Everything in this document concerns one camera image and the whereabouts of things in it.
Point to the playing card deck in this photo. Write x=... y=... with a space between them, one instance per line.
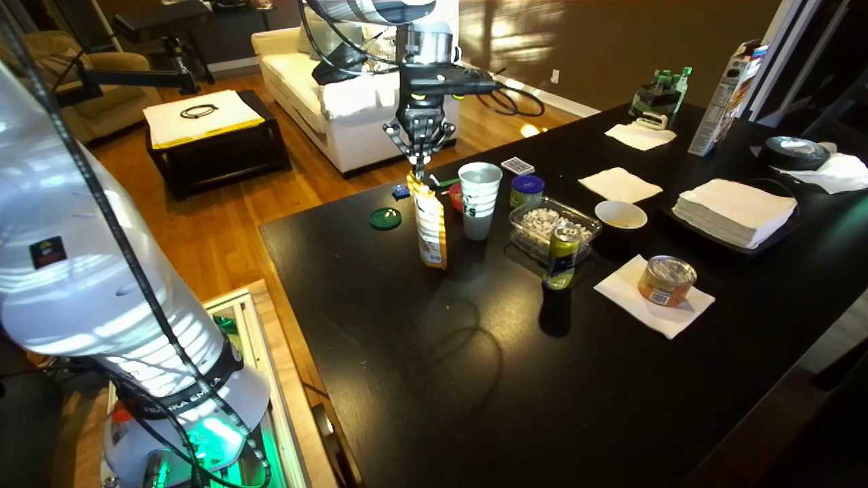
x=520 y=167

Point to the blue lid jar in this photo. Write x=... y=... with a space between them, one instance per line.
x=528 y=190

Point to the dark grey bowl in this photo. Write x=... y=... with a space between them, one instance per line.
x=792 y=154

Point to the beige armchair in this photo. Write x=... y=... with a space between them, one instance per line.
x=98 y=91

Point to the green plastic toy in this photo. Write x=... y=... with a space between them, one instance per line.
x=664 y=96

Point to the dark coffee table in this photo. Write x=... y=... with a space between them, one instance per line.
x=217 y=165

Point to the small white bowl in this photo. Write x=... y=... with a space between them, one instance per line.
x=620 y=215

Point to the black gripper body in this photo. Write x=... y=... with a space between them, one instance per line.
x=421 y=119

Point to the white cushion mat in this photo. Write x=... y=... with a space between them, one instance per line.
x=205 y=125

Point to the red bowl with food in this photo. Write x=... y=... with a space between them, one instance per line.
x=457 y=200

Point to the stack of white napkins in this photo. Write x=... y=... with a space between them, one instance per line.
x=733 y=213

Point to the white sofa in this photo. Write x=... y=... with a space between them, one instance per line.
x=342 y=110

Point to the green plastic spoon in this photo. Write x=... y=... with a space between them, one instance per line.
x=445 y=182

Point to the glass cup on napkin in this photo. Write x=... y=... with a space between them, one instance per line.
x=669 y=280

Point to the aluminium rail frame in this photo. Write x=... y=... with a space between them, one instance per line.
x=249 y=363

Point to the white and yellow packet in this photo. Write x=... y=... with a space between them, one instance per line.
x=432 y=227

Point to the white paper napkin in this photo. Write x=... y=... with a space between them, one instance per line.
x=642 y=138
x=620 y=185
x=660 y=321

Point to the blue snack packet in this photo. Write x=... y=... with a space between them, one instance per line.
x=399 y=190

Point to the crumpled white cloth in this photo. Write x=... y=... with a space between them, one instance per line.
x=841 y=174

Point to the wooden mounting board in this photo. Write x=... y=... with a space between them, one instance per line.
x=303 y=382

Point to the clear plastic container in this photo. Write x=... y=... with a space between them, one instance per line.
x=539 y=227

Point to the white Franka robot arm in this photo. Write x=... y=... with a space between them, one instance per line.
x=82 y=254

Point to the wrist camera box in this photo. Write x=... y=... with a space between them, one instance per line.
x=452 y=79

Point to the white paper cup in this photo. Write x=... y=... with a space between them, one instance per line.
x=481 y=200

